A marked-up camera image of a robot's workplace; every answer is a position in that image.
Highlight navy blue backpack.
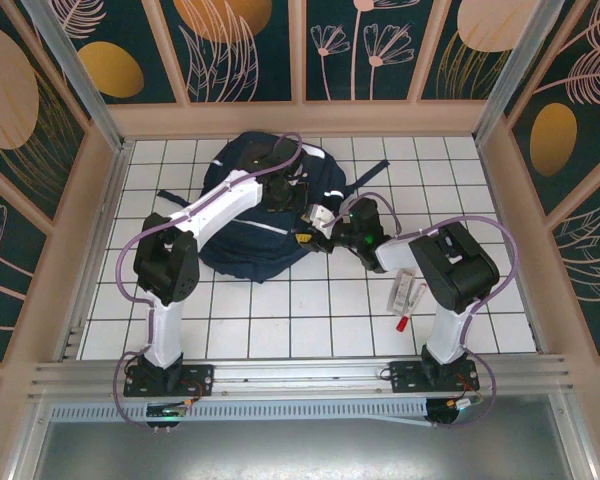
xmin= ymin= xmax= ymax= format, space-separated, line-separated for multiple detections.
xmin=155 ymin=130 xmax=391 ymax=285

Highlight grey rectangular packet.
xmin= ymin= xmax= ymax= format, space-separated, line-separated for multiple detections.
xmin=388 ymin=268 xmax=417 ymax=316

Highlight red marker pen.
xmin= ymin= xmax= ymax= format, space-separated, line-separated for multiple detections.
xmin=395 ymin=282 xmax=428 ymax=333

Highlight grey metal sheet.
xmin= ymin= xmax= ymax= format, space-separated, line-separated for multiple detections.
xmin=32 ymin=394 xmax=596 ymax=480

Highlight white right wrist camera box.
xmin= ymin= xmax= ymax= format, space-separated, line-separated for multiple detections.
xmin=304 ymin=203 xmax=342 ymax=240

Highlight aluminium mounting rail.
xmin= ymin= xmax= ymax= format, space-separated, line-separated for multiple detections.
xmin=27 ymin=354 xmax=576 ymax=401

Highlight aluminium side rail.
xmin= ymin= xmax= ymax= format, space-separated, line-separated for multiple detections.
xmin=54 ymin=139 xmax=136 ymax=362
xmin=472 ymin=134 xmax=549 ymax=354

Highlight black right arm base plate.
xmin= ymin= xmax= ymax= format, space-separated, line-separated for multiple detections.
xmin=388 ymin=360 xmax=481 ymax=395

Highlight grey slotted cable duct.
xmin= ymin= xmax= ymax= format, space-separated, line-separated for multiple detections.
xmin=49 ymin=397 xmax=431 ymax=429

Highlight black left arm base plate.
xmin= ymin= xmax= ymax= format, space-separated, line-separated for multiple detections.
xmin=123 ymin=363 xmax=216 ymax=399

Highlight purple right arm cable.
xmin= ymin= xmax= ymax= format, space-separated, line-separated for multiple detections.
xmin=332 ymin=192 xmax=521 ymax=430

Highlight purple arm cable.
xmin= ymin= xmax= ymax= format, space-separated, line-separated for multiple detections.
xmin=332 ymin=192 xmax=521 ymax=430
xmin=112 ymin=132 xmax=306 ymax=431

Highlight aluminium frame post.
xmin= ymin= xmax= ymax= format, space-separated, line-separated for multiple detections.
xmin=22 ymin=0 xmax=131 ymax=151
xmin=472 ymin=0 xmax=564 ymax=146

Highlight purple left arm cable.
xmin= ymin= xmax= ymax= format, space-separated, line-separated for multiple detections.
xmin=112 ymin=132 xmax=306 ymax=431

